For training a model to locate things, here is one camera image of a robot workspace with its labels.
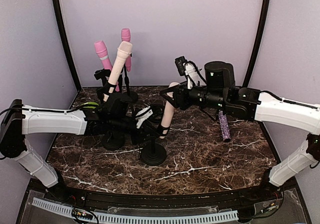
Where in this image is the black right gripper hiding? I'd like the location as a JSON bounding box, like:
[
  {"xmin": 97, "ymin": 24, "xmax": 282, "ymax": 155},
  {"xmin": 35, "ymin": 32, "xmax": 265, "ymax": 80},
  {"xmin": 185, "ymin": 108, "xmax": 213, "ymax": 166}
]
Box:
[{"xmin": 159, "ymin": 80, "xmax": 227, "ymax": 110}]

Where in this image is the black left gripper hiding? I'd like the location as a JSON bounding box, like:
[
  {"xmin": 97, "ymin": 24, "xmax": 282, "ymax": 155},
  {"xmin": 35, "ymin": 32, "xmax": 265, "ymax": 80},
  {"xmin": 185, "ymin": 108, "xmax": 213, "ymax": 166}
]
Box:
[{"xmin": 109, "ymin": 116, "xmax": 160, "ymax": 146}]

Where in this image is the black tripod mic stand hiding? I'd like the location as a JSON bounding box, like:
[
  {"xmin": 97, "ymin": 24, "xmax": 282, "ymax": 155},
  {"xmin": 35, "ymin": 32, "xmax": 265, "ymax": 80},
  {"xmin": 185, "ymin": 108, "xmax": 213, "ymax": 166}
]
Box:
[{"xmin": 129, "ymin": 104, "xmax": 166, "ymax": 160}]

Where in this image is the beige microphone round head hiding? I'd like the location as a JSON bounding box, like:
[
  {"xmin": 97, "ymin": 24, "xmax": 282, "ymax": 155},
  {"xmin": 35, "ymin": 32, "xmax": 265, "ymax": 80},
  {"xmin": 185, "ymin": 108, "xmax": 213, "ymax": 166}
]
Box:
[{"xmin": 159, "ymin": 82, "xmax": 181, "ymax": 140}]

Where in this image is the purple rhinestone microphone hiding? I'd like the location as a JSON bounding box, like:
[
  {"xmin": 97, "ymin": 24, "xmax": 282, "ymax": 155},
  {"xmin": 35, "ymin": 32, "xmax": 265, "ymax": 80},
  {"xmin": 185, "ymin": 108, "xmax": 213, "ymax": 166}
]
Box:
[{"xmin": 218, "ymin": 111, "xmax": 231, "ymax": 143}]

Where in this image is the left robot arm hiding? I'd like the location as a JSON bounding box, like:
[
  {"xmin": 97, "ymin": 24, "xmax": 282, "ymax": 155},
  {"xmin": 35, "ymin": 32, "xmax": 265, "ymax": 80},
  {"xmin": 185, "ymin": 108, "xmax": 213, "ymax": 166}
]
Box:
[{"xmin": 0, "ymin": 94, "xmax": 154, "ymax": 202}]

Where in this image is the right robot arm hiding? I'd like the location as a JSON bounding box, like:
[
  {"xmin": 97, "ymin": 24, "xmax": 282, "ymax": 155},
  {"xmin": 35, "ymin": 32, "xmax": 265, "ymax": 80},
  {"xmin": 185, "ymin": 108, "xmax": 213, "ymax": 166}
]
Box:
[{"xmin": 157, "ymin": 56, "xmax": 320, "ymax": 201}]

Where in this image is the round-base stand of tall beige mic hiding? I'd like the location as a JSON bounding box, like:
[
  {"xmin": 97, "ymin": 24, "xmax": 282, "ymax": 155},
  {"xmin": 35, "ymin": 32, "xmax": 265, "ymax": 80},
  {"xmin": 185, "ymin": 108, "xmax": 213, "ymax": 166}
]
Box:
[{"xmin": 96, "ymin": 78, "xmax": 125, "ymax": 151}]

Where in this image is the black clip mic stand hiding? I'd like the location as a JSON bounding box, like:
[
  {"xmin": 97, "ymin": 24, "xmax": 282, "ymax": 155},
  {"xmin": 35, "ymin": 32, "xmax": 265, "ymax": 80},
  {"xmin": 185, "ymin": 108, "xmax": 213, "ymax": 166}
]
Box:
[{"xmin": 94, "ymin": 69, "xmax": 123, "ymax": 103}]

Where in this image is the tall beige microphone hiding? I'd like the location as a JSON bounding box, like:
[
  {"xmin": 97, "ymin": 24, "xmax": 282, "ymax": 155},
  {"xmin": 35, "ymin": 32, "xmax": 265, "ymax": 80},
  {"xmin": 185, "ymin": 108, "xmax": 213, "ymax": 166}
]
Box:
[{"xmin": 103, "ymin": 41, "xmax": 133, "ymax": 102}]

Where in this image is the back pink microphone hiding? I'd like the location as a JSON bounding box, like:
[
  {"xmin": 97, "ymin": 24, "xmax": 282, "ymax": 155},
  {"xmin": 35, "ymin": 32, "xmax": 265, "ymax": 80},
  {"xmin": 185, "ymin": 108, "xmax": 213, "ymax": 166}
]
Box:
[{"xmin": 120, "ymin": 28, "xmax": 132, "ymax": 72}]

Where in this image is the pink microphone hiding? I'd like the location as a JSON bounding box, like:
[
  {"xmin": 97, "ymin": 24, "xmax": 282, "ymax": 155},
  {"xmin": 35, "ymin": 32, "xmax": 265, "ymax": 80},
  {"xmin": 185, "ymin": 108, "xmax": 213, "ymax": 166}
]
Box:
[
  {"xmin": 93, "ymin": 40, "xmax": 120, "ymax": 92},
  {"xmin": 120, "ymin": 28, "xmax": 132, "ymax": 72}
]

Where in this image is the front pink microphone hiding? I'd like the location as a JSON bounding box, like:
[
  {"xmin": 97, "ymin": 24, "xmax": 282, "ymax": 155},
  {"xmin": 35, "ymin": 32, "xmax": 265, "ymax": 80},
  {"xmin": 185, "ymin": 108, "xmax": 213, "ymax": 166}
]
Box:
[{"xmin": 93, "ymin": 40, "xmax": 120, "ymax": 92}]

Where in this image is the green round plate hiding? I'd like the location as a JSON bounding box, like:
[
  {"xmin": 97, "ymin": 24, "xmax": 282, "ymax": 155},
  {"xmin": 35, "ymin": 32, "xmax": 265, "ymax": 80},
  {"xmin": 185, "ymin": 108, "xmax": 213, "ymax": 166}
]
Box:
[{"xmin": 79, "ymin": 101, "xmax": 99, "ymax": 109}]

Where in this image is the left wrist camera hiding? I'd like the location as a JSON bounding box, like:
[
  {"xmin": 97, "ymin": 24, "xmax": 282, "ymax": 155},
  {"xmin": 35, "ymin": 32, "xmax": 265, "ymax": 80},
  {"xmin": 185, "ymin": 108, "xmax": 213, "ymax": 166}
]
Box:
[{"xmin": 135, "ymin": 105, "xmax": 153, "ymax": 129}]

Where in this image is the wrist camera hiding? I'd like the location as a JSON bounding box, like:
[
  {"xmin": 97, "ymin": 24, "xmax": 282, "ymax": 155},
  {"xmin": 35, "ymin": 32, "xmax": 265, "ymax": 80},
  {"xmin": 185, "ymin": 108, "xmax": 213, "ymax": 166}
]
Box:
[
  {"xmin": 174, "ymin": 56, "xmax": 201, "ymax": 89},
  {"xmin": 135, "ymin": 105, "xmax": 153, "ymax": 129}
]

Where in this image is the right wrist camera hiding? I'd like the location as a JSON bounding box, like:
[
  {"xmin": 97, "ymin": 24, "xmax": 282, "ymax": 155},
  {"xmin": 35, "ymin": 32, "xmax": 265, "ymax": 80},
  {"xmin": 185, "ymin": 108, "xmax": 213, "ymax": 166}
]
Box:
[{"xmin": 174, "ymin": 56, "xmax": 201, "ymax": 89}]

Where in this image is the black front rail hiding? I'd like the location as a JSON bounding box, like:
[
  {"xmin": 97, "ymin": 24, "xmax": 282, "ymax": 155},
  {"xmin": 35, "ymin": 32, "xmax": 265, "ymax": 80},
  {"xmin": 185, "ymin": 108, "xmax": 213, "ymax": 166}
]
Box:
[{"xmin": 29, "ymin": 176, "xmax": 296, "ymax": 214}]

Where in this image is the white slotted cable duct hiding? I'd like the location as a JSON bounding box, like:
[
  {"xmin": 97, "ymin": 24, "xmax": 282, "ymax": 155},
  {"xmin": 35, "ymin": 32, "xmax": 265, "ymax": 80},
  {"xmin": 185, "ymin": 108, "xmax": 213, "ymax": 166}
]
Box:
[{"xmin": 31, "ymin": 198, "xmax": 239, "ymax": 224}]

